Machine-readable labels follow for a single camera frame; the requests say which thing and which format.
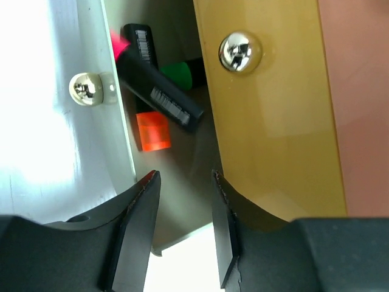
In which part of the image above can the orange highlighter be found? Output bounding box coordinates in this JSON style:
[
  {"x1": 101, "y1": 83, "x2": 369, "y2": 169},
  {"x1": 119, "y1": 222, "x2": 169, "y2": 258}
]
[{"x1": 122, "y1": 24, "x2": 171, "y2": 151}]

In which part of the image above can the pink highlighter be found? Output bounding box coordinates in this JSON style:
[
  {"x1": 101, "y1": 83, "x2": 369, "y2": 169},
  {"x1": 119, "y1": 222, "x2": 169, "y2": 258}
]
[{"x1": 110, "y1": 31, "x2": 204, "y2": 133}]

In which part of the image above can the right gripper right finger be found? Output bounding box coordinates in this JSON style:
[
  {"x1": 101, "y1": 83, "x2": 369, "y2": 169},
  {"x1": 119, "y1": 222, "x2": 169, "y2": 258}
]
[{"x1": 212, "y1": 171, "x2": 388, "y2": 291}]

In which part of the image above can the grey bottom drawer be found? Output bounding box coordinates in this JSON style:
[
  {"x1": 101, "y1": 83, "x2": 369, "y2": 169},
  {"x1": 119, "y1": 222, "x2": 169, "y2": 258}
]
[{"x1": 1, "y1": 1, "x2": 221, "y2": 254}]

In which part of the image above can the pink top drawer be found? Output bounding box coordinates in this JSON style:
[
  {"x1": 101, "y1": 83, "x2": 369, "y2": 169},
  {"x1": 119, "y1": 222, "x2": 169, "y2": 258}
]
[{"x1": 319, "y1": 1, "x2": 388, "y2": 217}]

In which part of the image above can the green highlighter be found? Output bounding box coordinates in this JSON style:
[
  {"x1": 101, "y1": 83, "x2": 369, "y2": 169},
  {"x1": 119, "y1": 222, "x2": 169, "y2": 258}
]
[{"x1": 160, "y1": 57, "x2": 207, "y2": 91}]

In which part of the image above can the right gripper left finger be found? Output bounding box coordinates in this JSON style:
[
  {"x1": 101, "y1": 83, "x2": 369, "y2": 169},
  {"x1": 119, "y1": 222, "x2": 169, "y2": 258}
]
[{"x1": 1, "y1": 170, "x2": 160, "y2": 291}]

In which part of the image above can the yellow drawer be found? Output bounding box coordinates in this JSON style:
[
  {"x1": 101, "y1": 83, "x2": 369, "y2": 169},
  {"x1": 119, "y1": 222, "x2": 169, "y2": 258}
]
[{"x1": 194, "y1": 1, "x2": 347, "y2": 221}]

